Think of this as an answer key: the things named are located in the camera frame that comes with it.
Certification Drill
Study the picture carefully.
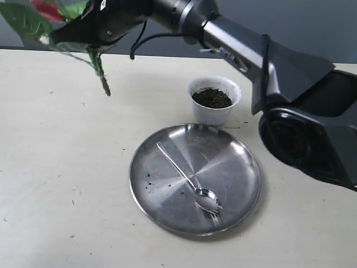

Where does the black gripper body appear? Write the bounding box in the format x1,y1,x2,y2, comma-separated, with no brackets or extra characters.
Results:
80,0,151,45

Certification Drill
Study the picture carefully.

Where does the artificial red anthurium plant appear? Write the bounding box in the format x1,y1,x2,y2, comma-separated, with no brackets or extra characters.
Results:
1,1,111,96

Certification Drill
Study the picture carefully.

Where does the steel spork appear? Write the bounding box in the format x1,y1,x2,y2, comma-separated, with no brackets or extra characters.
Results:
156,142,223,226

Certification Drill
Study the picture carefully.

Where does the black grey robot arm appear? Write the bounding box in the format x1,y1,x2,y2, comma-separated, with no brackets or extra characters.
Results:
50,1,356,190

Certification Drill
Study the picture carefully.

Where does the white flower pot with soil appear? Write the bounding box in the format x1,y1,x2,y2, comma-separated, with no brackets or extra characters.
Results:
187,76,242,126

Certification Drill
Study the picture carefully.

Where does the round steel plate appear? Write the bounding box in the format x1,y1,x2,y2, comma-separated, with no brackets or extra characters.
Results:
129,123,262,237

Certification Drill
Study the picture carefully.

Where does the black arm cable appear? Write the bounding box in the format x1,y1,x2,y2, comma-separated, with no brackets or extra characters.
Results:
129,19,273,118

